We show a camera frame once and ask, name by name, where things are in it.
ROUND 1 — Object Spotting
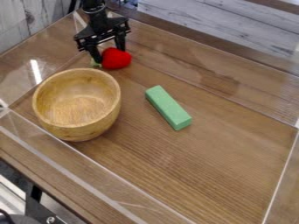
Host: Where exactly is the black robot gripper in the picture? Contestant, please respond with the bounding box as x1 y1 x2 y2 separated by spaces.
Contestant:
74 0 131 64

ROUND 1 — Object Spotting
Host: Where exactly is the red plush strawberry toy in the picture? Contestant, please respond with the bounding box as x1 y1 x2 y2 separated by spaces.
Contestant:
91 47 132 70

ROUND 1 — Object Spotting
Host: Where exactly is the wooden bowl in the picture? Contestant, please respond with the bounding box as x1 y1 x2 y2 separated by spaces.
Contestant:
32 68 122 142

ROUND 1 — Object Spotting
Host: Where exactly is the green rectangular block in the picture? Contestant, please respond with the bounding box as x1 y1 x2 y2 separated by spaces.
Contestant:
144 86 193 130

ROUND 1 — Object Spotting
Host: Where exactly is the black table leg clamp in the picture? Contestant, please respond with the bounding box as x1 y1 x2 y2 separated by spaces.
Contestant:
24 185 67 224

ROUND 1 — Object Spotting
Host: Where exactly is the clear acrylic tray wall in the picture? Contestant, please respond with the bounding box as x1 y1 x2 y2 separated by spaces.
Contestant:
0 13 299 224

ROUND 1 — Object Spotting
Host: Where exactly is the black cable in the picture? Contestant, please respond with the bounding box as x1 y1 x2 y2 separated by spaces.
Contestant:
0 208 16 224

